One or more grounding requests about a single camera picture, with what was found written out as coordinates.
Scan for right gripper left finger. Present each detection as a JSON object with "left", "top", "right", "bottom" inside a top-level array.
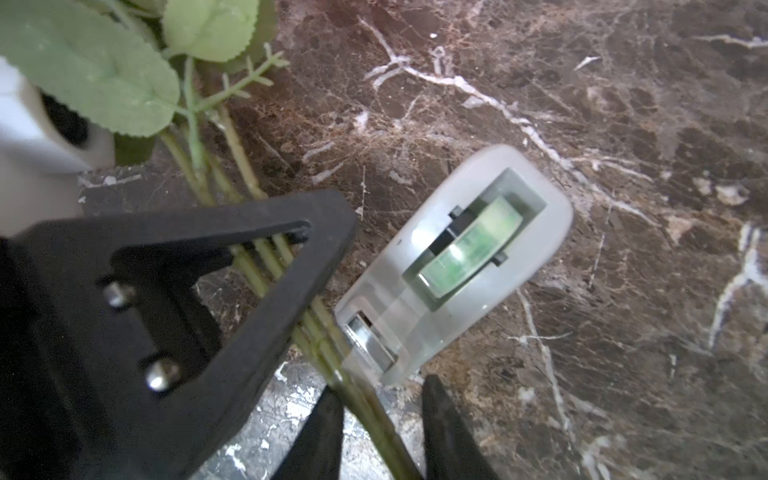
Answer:
[{"left": 271, "top": 387, "right": 345, "bottom": 480}]

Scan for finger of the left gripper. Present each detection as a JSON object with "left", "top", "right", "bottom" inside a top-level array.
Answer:
[{"left": 11, "top": 190, "right": 357, "bottom": 479}]

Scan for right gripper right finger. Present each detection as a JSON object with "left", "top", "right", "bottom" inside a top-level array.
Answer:
[{"left": 422, "top": 375, "right": 499, "bottom": 480}]

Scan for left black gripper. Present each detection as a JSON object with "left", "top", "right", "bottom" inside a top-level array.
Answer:
[{"left": 1, "top": 238, "right": 80, "bottom": 479}]

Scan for white tape dispenser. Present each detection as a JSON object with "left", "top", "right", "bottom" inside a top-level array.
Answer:
[{"left": 335, "top": 145, "right": 573, "bottom": 385}]

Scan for pink rose bouquet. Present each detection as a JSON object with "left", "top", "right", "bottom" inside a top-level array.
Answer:
[{"left": 1, "top": 1, "right": 420, "bottom": 479}]

